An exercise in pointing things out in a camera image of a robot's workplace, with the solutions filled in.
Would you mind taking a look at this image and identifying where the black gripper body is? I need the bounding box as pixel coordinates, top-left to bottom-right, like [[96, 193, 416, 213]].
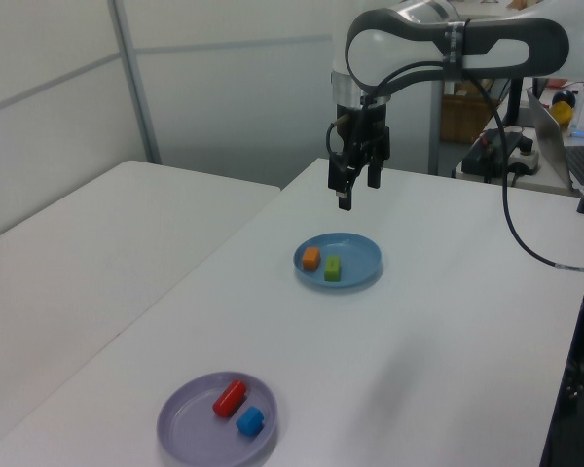
[[328, 101, 391, 166]]

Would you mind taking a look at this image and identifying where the green block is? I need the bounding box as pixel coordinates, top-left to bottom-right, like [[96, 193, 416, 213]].
[[323, 255, 345, 282]]

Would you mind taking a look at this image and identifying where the red cylinder block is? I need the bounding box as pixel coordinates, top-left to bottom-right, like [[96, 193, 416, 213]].
[[211, 379, 248, 418]]

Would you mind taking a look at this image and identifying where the blue block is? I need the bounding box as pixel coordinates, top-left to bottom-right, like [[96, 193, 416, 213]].
[[236, 406, 265, 437]]

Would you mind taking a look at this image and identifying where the blue plate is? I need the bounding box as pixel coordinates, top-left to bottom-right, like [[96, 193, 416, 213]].
[[292, 232, 383, 292]]

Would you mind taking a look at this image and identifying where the brown cardboard box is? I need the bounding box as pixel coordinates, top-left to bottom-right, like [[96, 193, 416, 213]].
[[440, 80, 498, 145]]

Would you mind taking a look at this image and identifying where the black power box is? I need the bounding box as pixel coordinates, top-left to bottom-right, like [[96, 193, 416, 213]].
[[460, 128, 527, 184]]

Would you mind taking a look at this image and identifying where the black monitor stand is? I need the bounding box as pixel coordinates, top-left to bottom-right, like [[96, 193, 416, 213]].
[[500, 79, 534, 127]]

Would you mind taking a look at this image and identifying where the white button box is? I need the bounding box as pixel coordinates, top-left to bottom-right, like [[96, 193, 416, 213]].
[[508, 138, 540, 176]]

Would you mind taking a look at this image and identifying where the grey desk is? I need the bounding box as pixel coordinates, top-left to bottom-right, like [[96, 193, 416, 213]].
[[451, 124, 584, 198]]

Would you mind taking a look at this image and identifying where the silver laptop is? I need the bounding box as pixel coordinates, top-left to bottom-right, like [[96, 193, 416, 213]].
[[525, 87, 584, 194]]

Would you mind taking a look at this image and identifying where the yellow toy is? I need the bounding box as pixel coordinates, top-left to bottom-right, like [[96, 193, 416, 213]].
[[550, 102, 574, 128]]

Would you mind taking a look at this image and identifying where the purple plate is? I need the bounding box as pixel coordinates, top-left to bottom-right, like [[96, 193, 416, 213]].
[[156, 371, 279, 464]]

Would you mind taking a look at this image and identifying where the black cable strap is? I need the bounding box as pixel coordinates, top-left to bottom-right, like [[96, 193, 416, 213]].
[[441, 18, 471, 82]]

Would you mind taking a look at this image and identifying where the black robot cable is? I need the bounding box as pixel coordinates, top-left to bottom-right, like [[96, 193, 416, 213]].
[[325, 61, 584, 273]]

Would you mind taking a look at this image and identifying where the grey partition post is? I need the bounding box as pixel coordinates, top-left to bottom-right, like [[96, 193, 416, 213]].
[[111, 0, 163, 165]]

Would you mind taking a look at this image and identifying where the dark support frame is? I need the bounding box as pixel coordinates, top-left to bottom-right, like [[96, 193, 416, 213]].
[[538, 213, 584, 467]]

